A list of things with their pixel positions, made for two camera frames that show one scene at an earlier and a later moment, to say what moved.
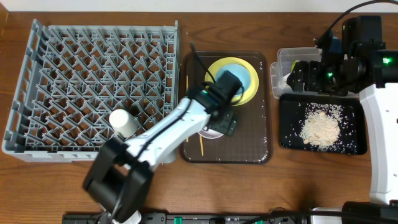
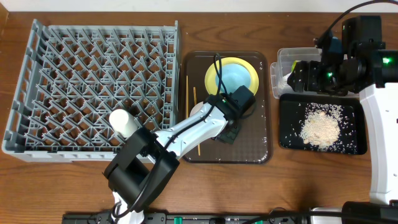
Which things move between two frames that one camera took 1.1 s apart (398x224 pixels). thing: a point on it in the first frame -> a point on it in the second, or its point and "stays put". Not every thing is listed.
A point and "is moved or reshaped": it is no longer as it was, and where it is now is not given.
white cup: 124,122 stays put
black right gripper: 311,69 stays put
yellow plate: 211,74 stays put
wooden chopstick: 201,137 is moved or reshaped
